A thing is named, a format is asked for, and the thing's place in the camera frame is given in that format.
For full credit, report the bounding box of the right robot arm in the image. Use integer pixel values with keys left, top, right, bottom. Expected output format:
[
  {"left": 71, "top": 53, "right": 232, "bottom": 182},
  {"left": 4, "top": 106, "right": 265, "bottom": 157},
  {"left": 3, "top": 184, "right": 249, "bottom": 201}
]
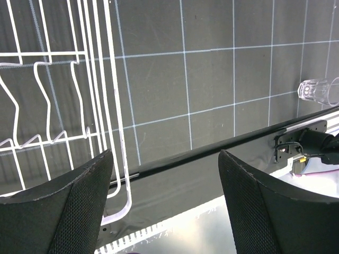
[{"left": 298, "top": 129, "right": 338, "bottom": 165}]

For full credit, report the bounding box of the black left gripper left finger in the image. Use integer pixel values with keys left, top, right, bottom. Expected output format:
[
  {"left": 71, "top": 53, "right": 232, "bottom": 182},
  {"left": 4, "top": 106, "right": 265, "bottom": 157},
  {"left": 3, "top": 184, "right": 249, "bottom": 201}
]
[{"left": 1, "top": 149, "right": 113, "bottom": 253}]

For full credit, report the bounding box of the black grid mat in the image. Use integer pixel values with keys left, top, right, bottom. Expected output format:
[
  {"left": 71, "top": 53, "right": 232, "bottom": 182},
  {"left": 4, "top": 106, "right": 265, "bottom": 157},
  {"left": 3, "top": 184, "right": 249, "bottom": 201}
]
[{"left": 0, "top": 0, "right": 339, "bottom": 191}]

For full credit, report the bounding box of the white wire dish rack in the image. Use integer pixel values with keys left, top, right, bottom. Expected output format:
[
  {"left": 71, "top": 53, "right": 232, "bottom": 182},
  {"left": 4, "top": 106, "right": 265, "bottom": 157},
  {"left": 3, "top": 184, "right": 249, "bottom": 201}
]
[{"left": 1, "top": 1, "right": 132, "bottom": 225}]

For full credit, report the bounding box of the white slotted cable duct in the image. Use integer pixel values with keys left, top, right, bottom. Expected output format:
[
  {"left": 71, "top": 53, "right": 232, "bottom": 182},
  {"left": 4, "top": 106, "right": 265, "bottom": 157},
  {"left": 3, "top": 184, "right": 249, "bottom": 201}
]
[{"left": 94, "top": 196, "right": 225, "bottom": 253}]

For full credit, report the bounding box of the clear drinking glass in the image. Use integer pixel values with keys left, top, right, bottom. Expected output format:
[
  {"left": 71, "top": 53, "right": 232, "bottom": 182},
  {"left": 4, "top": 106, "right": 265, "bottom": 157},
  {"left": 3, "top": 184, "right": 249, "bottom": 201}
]
[{"left": 297, "top": 77, "right": 338, "bottom": 107}]

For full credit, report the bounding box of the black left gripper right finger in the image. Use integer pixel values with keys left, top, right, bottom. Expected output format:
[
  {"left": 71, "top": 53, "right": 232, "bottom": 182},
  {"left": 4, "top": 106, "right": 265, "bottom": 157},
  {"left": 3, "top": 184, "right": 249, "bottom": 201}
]
[{"left": 218, "top": 150, "right": 338, "bottom": 253}]

